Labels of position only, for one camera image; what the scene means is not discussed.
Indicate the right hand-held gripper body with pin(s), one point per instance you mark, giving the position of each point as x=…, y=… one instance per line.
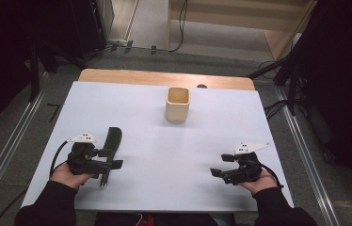
x=246, y=169

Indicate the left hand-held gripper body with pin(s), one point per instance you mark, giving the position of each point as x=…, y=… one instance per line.
x=81, y=163

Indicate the black comb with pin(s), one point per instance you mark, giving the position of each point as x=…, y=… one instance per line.
x=114, y=136

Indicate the beige square cup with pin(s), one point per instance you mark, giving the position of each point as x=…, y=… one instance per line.
x=177, y=111

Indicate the person's left hand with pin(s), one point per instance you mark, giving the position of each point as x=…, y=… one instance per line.
x=67, y=179

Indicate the person's right hand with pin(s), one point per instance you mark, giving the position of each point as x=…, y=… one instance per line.
x=263, y=183

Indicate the white table board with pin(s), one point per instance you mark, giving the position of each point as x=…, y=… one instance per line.
x=164, y=157

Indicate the person's dark clothing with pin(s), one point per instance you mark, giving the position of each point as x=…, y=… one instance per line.
x=180, y=220

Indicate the dark round table grommet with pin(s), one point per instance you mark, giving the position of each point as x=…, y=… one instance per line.
x=201, y=85

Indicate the wooden table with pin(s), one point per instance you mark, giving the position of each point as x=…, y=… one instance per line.
x=133, y=77

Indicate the black stand leg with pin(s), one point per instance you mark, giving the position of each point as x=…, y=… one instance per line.
x=271, y=67

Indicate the black stand legs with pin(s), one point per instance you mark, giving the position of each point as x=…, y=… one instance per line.
x=34, y=72

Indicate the black curtain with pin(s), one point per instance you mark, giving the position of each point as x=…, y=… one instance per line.
x=346, y=78

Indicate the wooden shelf unit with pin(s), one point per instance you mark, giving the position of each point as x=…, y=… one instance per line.
x=227, y=19

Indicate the metal floor rail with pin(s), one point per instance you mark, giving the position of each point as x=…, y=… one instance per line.
x=11, y=135
x=309, y=157

